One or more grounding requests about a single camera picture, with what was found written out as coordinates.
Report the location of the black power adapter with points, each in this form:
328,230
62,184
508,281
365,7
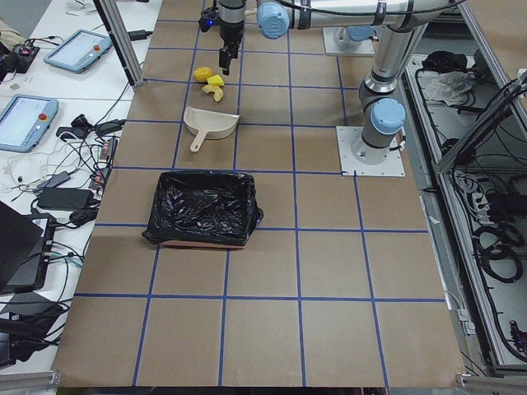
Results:
64,199

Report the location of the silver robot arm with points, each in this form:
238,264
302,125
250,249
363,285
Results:
351,36
403,22

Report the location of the black laptop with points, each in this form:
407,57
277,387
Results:
25,249

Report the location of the aluminium frame post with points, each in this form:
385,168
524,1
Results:
115,27

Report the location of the toy croissant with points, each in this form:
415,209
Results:
215,91

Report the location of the white crumpled cloth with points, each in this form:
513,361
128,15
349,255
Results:
452,88

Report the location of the yellow sponge wedge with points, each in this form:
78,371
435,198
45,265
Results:
215,80

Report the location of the blue teach pendant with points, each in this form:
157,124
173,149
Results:
24,121
78,52

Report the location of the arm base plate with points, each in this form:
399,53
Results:
331,48
358,159

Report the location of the beige plastic dustpan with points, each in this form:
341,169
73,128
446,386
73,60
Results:
205,124

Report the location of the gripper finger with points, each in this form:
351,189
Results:
234,50
225,60

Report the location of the far blue teach pendant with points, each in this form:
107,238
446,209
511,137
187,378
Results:
78,52

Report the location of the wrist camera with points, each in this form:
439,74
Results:
208,19

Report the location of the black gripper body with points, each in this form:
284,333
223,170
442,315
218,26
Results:
230,32

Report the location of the near blue teach pendant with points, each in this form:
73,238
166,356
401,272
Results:
24,121

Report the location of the bin with black bag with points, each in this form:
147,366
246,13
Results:
203,208

